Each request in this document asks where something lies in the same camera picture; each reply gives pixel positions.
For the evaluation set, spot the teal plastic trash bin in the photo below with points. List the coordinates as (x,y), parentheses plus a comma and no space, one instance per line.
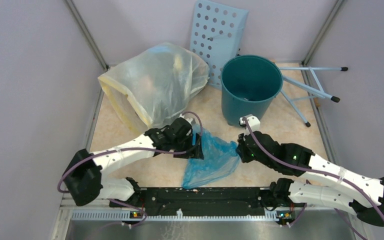
(249,84)

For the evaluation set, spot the translucent white bag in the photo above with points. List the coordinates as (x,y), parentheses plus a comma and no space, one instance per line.
(153,88)

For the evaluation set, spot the blue plastic trash bag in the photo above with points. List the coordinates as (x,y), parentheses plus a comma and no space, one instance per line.
(220,160)

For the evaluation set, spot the white cable duct strip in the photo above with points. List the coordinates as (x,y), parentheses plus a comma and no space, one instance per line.
(128,216)

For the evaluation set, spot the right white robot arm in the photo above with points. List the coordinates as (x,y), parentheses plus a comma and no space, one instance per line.
(311,179)

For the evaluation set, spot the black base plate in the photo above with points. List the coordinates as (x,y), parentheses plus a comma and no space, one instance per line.
(207,201)

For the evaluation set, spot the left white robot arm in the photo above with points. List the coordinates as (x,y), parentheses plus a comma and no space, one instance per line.
(86,177)

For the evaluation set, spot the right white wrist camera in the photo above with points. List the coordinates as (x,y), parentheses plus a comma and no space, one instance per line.
(250,123)

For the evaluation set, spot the light blue perforated stool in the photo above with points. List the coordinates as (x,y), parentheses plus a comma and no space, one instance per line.
(216,36)

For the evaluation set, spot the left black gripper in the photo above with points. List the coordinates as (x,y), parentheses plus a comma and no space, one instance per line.
(195,151)

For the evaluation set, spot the right aluminium frame post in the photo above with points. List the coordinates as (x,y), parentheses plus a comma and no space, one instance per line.
(337,7)

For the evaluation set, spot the aluminium frame post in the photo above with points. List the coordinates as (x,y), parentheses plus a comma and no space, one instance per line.
(337,7)
(71,6)

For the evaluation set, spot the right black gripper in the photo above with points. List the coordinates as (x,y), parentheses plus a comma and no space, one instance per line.
(241,149)

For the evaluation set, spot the left aluminium frame post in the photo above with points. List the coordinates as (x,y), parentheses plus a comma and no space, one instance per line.
(71,6)

